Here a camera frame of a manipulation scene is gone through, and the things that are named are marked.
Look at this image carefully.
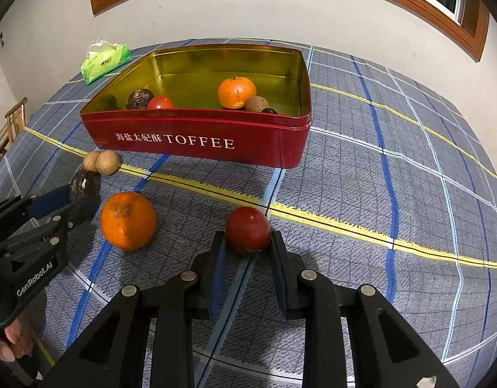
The blue plaid tablecloth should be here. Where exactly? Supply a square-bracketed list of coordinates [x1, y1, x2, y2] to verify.
[0, 38, 497, 387]

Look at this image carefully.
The red toffee tin box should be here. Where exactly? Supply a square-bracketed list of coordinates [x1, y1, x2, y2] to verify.
[80, 44, 312, 169]

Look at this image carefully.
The brown longan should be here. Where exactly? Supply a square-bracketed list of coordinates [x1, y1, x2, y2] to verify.
[95, 150, 122, 176]
[82, 151, 100, 173]

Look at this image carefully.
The orange mandarin with stem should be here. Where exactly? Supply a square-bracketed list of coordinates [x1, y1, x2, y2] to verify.
[217, 76, 257, 108]

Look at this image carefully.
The orange mandarin with blemish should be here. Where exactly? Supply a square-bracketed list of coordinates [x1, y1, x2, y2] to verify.
[100, 192, 156, 251]

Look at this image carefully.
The red tomato with calyx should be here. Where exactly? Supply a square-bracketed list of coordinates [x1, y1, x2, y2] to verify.
[225, 207, 271, 256]

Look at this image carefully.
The smooth red tomato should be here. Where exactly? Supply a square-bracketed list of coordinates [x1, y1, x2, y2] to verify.
[147, 95, 175, 110]

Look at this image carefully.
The dark wrinkled passion fruit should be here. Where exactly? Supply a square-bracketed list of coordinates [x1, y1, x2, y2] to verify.
[69, 169, 100, 201]
[126, 89, 154, 110]

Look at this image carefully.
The small black plum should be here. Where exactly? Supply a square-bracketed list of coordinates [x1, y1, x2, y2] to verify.
[261, 107, 278, 115]

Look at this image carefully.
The person left hand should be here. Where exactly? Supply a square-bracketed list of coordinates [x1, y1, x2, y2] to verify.
[0, 314, 34, 362]

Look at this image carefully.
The wooden chair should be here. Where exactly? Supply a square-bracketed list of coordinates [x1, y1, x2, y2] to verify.
[0, 97, 28, 161]

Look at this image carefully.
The brown kiwi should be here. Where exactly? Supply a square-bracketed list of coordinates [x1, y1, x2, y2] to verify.
[244, 95, 270, 112]

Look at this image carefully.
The green tissue pack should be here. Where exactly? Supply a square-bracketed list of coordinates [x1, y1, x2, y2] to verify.
[80, 36, 132, 85]

